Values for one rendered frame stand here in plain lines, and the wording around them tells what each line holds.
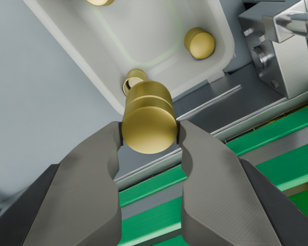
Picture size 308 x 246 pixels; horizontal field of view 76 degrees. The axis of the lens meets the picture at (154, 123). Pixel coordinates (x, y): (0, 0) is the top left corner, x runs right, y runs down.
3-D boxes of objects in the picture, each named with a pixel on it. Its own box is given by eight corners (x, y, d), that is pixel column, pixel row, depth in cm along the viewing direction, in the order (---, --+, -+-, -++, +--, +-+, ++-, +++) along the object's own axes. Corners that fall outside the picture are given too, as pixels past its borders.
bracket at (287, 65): (255, 81, 28) (283, 103, 23) (231, 19, 24) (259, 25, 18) (280, 68, 27) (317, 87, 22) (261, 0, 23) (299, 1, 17)
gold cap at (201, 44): (211, 43, 30) (220, 49, 26) (191, 57, 31) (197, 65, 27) (200, 21, 28) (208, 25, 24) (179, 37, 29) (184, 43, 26)
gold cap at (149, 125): (124, 80, 14) (116, 105, 11) (172, 79, 15) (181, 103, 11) (127, 122, 16) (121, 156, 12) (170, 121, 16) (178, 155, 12)
